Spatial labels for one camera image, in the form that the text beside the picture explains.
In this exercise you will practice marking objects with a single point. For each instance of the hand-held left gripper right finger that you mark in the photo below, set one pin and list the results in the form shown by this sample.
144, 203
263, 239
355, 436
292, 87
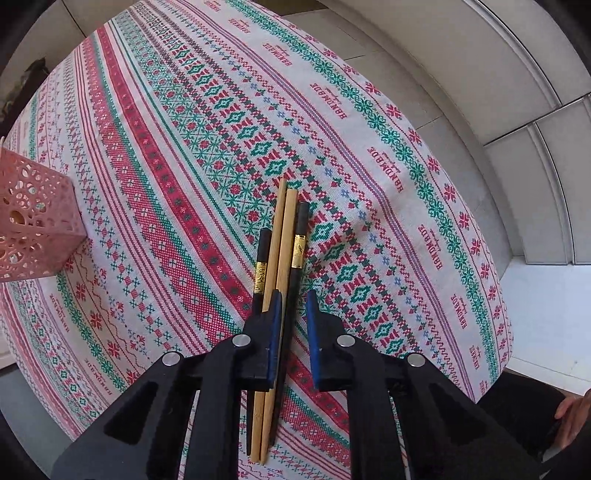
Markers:
314, 341

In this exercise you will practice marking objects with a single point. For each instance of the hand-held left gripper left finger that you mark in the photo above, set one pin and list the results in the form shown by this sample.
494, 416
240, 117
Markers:
275, 332

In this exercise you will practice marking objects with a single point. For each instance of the black gold-banded chopstick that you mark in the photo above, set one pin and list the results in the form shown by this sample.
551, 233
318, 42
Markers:
263, 249
300, 221

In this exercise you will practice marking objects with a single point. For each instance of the light bamboo chopstick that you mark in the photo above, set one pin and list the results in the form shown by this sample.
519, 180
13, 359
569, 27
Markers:
288, 221
278, 217

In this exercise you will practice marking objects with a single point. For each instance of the pink perforated utensil basket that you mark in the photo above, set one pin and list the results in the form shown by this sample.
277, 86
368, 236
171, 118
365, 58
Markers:
32, 217

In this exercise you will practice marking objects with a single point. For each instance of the person's right hand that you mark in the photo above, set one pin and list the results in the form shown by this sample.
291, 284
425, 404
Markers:
572, 410

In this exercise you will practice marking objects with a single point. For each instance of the black pants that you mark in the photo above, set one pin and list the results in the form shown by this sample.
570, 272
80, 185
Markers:
517, 406

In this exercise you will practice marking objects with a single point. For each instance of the patterned striped tablecloth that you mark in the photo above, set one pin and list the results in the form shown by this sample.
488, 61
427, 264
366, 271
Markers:
184, 138

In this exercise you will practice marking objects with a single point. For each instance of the white drawer base cabinet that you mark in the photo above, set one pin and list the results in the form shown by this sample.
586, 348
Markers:
508, 69

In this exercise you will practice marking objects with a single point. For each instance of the black trash bin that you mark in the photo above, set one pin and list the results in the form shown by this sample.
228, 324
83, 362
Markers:
34, 71

